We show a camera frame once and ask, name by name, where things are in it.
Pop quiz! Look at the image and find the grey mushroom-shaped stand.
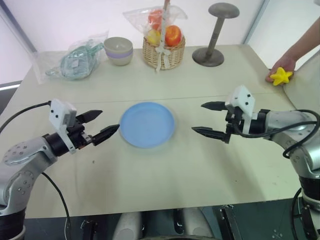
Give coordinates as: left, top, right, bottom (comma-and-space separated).
191, 2, 241, 68

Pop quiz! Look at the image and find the clear plastic bag over basket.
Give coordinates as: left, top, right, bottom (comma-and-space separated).
122, 5, 189, 46

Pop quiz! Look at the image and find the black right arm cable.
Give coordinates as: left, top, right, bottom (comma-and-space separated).
236, 109, 320, 240

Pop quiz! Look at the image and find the blue round plate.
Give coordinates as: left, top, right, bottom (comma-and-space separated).
119, 101, 176, 149

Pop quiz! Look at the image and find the grey rounded shape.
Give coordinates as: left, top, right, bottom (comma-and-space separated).
111, 211, 146, 240

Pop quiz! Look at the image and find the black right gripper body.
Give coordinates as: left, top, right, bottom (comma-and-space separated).
224, 105, 245, 137

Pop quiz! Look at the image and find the yellow star toy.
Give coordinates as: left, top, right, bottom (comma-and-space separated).
268, 66, 294, 87

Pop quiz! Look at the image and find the red orange apple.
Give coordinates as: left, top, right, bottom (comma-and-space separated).
164, 24, 182, 47

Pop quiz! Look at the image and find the black metal bracket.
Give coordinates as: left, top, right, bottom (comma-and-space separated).
79, 219, 101, 240
216, 203, 243, 240

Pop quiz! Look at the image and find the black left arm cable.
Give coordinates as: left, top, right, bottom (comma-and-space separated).
0, 101, 73, 240

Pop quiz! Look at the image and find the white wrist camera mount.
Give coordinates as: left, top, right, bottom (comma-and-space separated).
224, 85, 257, 134
48, 98, 78, 154

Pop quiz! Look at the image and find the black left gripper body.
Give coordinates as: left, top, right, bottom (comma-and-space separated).
66, 114, 95, 151

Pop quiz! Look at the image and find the wicker basket with ribbon handle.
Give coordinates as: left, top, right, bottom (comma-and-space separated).
142, 0, 187, 74

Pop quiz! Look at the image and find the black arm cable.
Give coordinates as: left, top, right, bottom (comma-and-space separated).
0, 101, 73, 240
236, 109, 320, 240

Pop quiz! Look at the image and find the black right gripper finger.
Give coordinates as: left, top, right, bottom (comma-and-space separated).
200, 100, 229, 112
191, 126, 232, 145

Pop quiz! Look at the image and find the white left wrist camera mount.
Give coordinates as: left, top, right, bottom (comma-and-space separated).
48, 98, 78, 154

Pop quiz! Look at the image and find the beige bowl with purple stripe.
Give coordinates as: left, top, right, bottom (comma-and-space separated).
103, 36, 134, 67

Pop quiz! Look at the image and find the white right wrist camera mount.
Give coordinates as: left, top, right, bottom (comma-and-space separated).
224, 85, 257, 134

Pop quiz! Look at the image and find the person's bare hand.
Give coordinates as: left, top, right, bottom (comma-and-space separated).
264, 55, 298, 85

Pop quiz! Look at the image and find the clear bag with teal items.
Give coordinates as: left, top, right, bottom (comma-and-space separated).
30, 29, 111, 85

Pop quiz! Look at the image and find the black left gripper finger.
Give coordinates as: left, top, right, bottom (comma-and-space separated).
92, 123, 121, 147
75, 109, 104, 124

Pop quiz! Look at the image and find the orange red fruit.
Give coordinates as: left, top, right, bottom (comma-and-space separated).
147, 9, 166, 31

